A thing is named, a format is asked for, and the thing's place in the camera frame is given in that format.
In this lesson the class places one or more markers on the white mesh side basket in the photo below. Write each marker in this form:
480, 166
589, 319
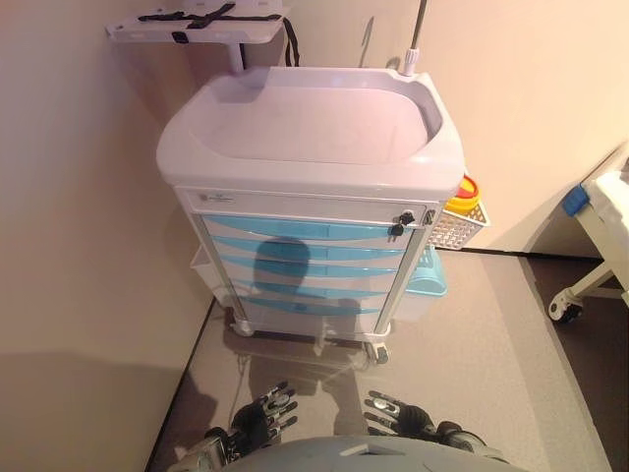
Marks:
452, 231

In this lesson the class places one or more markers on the grey robot torso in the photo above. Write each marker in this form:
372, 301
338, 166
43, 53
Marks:
344, 457

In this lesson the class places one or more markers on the metal IV pole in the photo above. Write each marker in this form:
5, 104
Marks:
412, 59

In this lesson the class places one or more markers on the white medical cart body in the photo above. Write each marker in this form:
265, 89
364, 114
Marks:
304, 123

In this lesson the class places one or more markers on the black cart keys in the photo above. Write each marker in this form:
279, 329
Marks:
404, 218

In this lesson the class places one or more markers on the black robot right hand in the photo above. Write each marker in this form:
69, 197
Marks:
403, 418

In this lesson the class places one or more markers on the blue tape piece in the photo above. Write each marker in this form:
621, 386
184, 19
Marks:
575, 199

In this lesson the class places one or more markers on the yellow red sharps container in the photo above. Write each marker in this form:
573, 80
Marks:
467, 199

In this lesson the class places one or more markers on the light blue waste bin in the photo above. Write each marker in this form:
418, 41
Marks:
427, 280

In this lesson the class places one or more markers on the white cart caster wheel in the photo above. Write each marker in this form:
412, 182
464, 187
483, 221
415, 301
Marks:
241, 328
379, 353

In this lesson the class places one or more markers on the white side shelf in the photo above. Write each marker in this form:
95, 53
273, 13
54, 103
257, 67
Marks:
147, 32

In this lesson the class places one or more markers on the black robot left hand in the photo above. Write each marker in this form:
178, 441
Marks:
260, 418

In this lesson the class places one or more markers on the white side bin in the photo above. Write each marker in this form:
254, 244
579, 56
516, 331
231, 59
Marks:
201, 270

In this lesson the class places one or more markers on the white hospital bed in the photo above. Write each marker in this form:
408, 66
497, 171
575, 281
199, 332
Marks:
609, 196

